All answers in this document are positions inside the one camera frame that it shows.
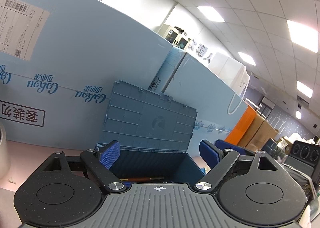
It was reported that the dark blue plastic storage box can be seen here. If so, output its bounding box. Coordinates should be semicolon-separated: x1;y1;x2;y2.
100;81;204;186

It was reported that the orange cardboard box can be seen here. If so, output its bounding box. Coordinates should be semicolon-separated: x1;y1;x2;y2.
225;106;257;145

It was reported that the white appliance on shelf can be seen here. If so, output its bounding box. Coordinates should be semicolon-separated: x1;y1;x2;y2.
164;27;189;50

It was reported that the white paper gift bag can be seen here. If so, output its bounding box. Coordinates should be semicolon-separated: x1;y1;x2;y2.
210;53;249;115

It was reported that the brown cardboard box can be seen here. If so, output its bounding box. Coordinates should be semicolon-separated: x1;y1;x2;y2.
238;114;278;152

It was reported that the orange pencil in box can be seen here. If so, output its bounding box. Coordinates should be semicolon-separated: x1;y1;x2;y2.
120;177;164;182

